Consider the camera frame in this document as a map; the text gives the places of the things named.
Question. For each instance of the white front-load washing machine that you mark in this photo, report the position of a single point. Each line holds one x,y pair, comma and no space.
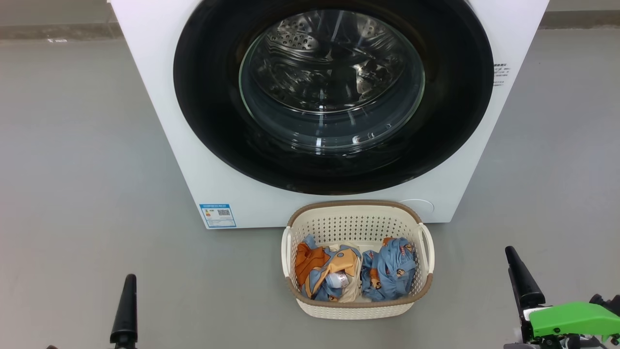
169,145

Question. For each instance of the round white filter cover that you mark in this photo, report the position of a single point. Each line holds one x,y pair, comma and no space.
425,206

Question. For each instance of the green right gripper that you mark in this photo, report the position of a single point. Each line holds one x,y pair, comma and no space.
571,320

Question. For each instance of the orange blue cream garment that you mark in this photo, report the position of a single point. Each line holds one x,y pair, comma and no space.
310,261

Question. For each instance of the steel washing machine drum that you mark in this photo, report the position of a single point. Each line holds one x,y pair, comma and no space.
300,39

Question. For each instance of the cream plastic laundry basket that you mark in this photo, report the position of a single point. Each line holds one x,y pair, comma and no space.
358,223

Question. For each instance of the blue denim garment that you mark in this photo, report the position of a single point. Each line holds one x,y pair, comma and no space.
387,271

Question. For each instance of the blue energy label sticker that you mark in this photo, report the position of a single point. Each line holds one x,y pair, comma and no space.
218,215

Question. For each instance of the black round glass washer door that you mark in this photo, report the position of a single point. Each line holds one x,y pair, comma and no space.
208,121

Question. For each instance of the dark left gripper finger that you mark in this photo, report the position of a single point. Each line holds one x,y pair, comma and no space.
127,315

